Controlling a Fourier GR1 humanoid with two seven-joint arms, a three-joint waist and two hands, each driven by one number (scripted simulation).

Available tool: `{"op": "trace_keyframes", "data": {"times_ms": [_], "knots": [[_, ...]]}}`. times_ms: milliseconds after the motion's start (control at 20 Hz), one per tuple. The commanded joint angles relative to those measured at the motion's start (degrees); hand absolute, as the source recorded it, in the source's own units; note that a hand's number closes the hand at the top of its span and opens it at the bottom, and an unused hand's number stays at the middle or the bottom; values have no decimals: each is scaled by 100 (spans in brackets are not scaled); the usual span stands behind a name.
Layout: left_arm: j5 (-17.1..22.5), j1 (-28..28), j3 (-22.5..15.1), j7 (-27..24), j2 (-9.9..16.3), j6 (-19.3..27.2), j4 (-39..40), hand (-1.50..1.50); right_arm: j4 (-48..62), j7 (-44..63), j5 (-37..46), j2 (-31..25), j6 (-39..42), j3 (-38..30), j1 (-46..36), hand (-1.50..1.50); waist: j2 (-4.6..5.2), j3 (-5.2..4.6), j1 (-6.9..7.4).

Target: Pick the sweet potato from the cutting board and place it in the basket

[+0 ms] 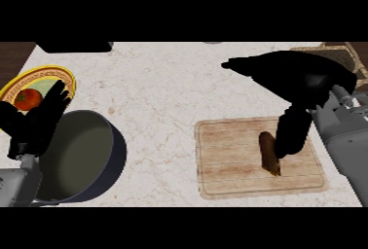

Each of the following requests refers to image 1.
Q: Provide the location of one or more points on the brown wicker basket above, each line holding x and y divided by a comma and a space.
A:
347, 55

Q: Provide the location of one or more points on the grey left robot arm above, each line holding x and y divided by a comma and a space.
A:
19, 181

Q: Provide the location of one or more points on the red tomato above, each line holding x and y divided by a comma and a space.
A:
26, 99

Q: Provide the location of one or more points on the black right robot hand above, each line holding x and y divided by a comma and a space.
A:
297, 78

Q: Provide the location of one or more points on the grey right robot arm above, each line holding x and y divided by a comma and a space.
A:
344, 136

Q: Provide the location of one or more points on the black appliance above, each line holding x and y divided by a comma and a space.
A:
73, 46

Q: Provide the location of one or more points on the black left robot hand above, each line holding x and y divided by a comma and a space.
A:
39, 120

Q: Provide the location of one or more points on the yellow patterned plate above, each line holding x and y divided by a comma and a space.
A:
32, 82

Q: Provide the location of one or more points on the dark blue pot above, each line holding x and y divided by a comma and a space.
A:
78, 157

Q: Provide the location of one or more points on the wooden cutting board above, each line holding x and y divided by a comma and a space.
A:
239, 155

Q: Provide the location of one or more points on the dark wooden cabinet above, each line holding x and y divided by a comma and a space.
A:
13, 58

